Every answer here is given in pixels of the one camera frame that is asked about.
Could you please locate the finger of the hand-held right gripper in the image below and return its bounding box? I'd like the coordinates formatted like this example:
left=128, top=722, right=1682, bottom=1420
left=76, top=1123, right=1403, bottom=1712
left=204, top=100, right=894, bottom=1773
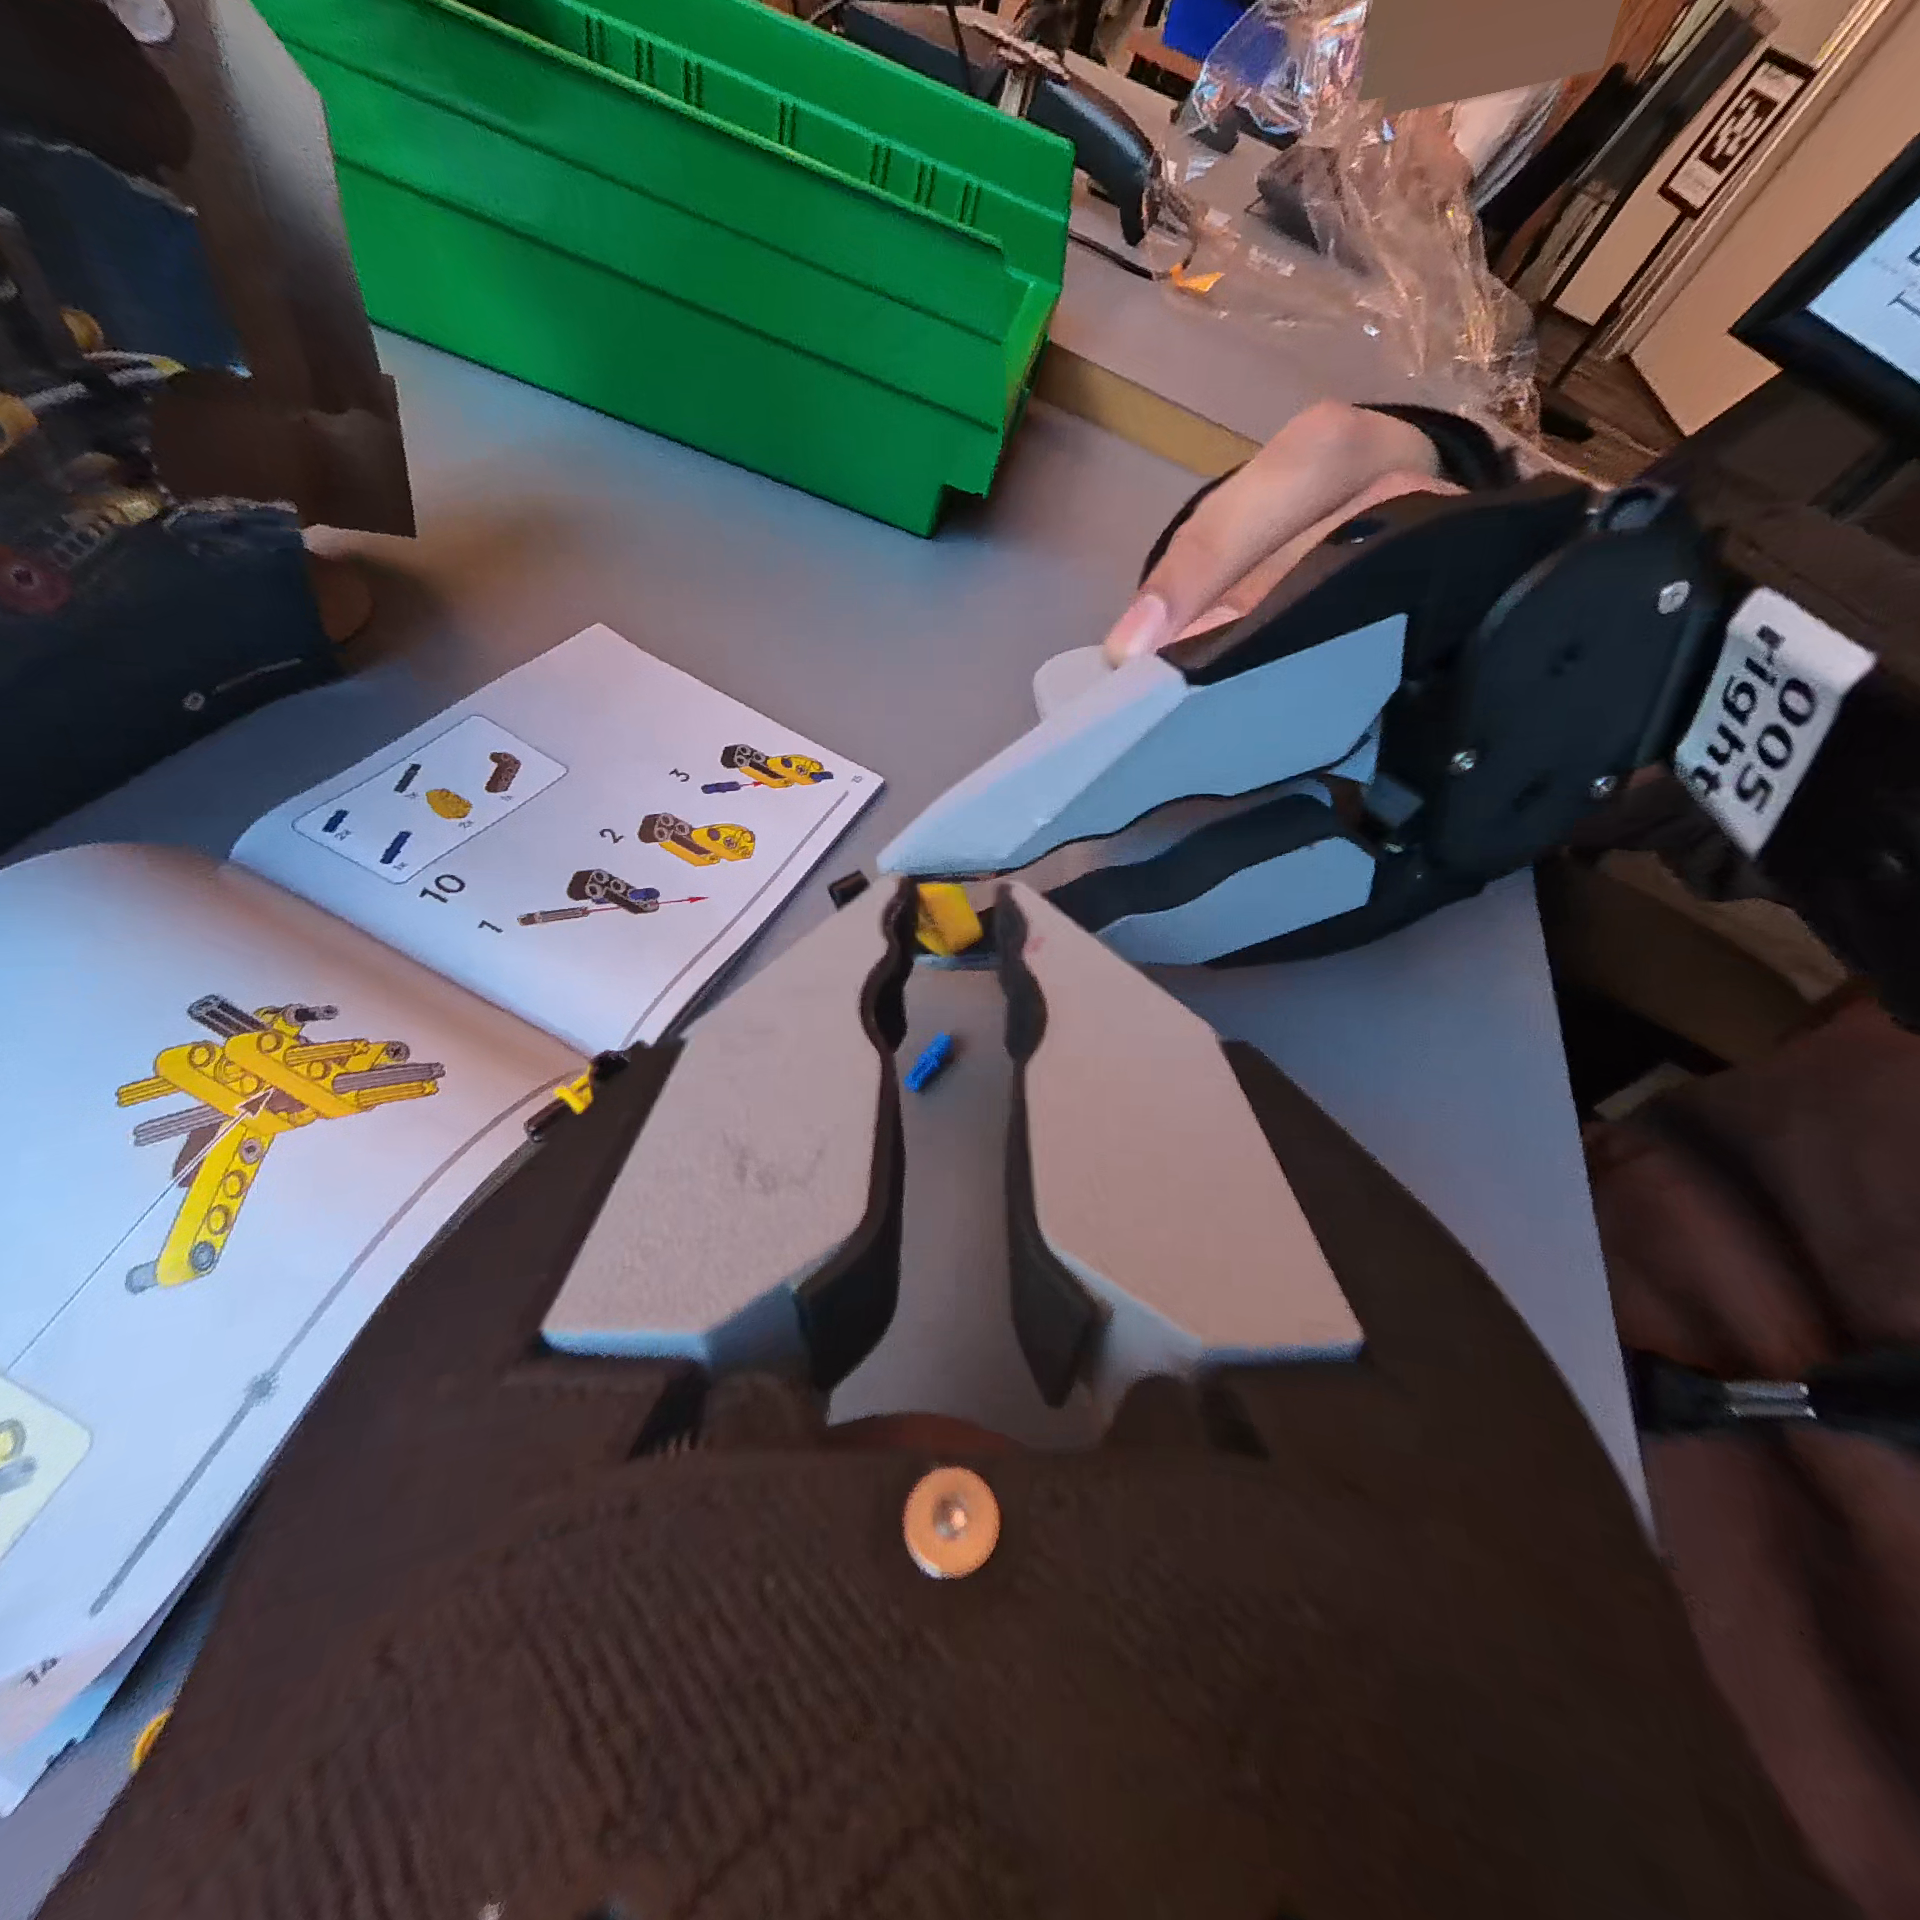
left=876, top=613, right=1412, bottom=883
left=1046, top=793, right=1428, bottom=970

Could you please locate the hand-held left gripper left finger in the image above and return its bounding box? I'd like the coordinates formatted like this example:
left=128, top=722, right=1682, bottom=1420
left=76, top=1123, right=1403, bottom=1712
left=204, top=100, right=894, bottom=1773
left=537, top=881, right=922, bottom=1392

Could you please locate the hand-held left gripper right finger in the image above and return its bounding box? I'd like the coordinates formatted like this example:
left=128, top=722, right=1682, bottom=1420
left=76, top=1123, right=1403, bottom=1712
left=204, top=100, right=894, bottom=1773
left=995, top=883, right=1369, bottom=1409

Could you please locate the yellow and black lego piece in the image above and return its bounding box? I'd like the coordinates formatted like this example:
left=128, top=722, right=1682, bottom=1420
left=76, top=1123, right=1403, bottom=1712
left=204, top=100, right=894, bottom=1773
left=523, top=1048, right=634, bottom=1145

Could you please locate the lego instruction booklet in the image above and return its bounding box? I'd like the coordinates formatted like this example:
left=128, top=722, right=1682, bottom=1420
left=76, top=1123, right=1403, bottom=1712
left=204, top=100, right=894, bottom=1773
left=0, top=621, right=889, bottom=1820

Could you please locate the dark lego box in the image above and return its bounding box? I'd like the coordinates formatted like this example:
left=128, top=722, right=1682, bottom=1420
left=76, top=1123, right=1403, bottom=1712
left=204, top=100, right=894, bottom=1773
left=0, top=0, right=420, bottom=860

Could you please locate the person's right hand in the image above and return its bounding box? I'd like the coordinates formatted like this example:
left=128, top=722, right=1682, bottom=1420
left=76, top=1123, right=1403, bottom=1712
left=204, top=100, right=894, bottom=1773
left=1102, top=400, right=1469, bottom=672

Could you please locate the wooden table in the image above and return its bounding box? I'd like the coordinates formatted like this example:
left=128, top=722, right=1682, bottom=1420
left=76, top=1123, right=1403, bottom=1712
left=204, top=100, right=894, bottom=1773
left=1030, top=344, right=1265, bottom=477

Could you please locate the clear plastic bag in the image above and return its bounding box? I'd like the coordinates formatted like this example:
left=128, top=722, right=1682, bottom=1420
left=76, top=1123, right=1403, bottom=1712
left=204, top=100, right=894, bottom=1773
left=1168, top=0, right=1550, bottom=441

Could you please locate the computer monitor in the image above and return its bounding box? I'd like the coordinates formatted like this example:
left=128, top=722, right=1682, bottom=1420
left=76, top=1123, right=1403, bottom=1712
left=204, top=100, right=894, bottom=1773
left=1728, top=132, right=1920, bottom=441

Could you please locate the framed black and white sign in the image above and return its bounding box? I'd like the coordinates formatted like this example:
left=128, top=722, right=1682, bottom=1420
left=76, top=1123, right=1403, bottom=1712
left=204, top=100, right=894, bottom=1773
left=1656, top=45, right=1818, bottom=222

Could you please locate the green plastic bin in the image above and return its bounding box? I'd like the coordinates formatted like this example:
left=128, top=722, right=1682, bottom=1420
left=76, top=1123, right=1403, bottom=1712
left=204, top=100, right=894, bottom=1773
left=252, top=0, right=1077, bottom=539

